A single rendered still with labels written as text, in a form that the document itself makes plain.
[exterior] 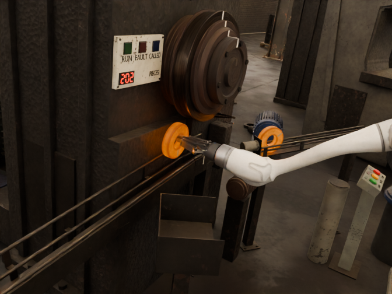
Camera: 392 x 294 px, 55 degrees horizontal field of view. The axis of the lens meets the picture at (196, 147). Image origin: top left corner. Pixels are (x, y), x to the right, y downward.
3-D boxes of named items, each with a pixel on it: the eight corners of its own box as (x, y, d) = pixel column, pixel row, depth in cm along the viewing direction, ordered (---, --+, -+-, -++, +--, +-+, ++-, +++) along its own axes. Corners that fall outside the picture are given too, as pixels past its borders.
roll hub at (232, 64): (202, 108, 155) (211, 37, 145) (232, 97, 178) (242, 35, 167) (213, 111, 153) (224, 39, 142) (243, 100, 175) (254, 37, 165)
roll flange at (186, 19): (146, 121, 160) (156, 3, 142) (203, 102, 198) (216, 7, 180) (165, 128, 155) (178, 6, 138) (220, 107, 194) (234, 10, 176)
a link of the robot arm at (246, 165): (222, 169, 142) (231, 175, 154) (260, 185, 135) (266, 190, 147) (234, 143, 143) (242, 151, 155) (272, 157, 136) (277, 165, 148)
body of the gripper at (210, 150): (212, 165, 148) (192, 157, 151) (221, 159, 154) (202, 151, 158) (215, 148, 144) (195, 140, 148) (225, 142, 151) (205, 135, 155)
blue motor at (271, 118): (248, 150, 384) (255, 118, 371) (252, 132, 436) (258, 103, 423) (279, 156, 379) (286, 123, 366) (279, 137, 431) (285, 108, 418)
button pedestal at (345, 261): (326, 270, 223) (356, 176, 199) (335, 250, 242) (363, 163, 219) (354, 282, 215) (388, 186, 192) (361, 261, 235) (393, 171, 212)
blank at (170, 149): (162, 128, 150) (169, 131, 148) (184, 116, 162) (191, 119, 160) (160, 161, 157) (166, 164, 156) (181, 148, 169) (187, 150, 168)
